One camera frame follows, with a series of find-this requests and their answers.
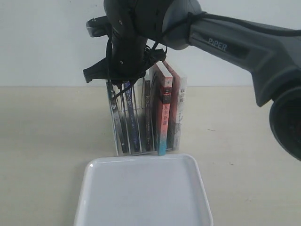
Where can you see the black grey book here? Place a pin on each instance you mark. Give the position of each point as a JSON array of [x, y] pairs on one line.
[[118, 122]]

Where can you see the red teal spine book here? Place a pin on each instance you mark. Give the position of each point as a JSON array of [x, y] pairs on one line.
[[161, 88]]

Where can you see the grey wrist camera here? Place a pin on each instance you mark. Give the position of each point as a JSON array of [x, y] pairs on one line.
[[98, 27]]

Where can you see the white plastic tray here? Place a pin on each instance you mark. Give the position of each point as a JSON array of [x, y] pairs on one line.
[[143, 191]]

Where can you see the white wire book rack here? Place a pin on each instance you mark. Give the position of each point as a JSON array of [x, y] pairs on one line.
[[139, 115]]

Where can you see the white grey spine book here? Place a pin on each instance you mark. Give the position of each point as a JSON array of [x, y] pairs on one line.
[[176, 106]]

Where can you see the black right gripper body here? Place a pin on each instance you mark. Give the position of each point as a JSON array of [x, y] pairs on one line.
[[127, 44]]

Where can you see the dark maroon book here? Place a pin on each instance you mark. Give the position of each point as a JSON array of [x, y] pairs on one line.
[[147, 111]]

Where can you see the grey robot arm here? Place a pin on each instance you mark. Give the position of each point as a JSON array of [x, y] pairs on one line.
[[271, 54]]

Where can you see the dark blue book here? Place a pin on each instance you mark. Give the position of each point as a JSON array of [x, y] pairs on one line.
[[131, 122]]

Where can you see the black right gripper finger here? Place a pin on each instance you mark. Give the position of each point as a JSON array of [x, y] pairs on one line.
[[98, 71], [152, 56]]

